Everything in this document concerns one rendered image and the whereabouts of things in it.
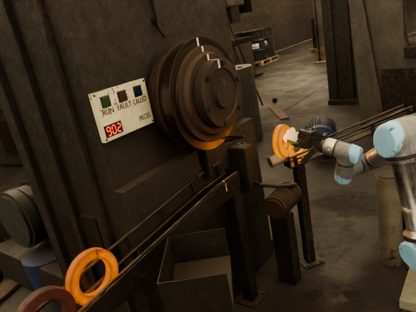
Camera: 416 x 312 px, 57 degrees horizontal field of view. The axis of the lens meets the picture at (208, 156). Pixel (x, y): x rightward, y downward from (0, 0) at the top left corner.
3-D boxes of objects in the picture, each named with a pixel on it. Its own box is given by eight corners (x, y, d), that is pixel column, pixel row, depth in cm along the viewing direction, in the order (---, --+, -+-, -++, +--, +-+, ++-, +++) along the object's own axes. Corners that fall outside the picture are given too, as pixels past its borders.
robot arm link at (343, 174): (361, 180, 171) (366, 160, 164) (340, 187, 168) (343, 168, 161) (350, 170, 177) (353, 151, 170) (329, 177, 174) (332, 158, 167)
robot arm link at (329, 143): (335, 153, 170) (329, 159, 164) (325, 150, 172) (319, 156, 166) (339, 137, 166) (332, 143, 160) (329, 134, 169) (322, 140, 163)
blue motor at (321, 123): (306, 162, 369) (301, 127, 358) (308, 143, 420) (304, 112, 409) (340, 160, 359) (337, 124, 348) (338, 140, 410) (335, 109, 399)
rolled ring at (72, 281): (58, 283, 115) (52, 280, 117) (91, 318, 125) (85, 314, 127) (101, 237, 126) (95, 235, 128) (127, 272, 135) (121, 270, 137)
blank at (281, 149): (268, 132, 172) (275, 132, 170) (283, 119, 183) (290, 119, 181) (275, 163, 177) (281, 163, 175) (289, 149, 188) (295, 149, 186)
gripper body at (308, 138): (304, 124, 174) (330, 132, 168) (301, 142, 178) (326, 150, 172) (297, 129, 168) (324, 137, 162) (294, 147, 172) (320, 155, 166)
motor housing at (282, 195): (273, 283, 212) (260, 195, 195) (291, 261, 228) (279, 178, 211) (296, 290, 204) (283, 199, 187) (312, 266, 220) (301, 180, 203)
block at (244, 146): (234, 190, 201) (226, 147, 193) (242, 184, 206) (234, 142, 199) (251, 193, 194) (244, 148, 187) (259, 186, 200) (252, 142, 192)
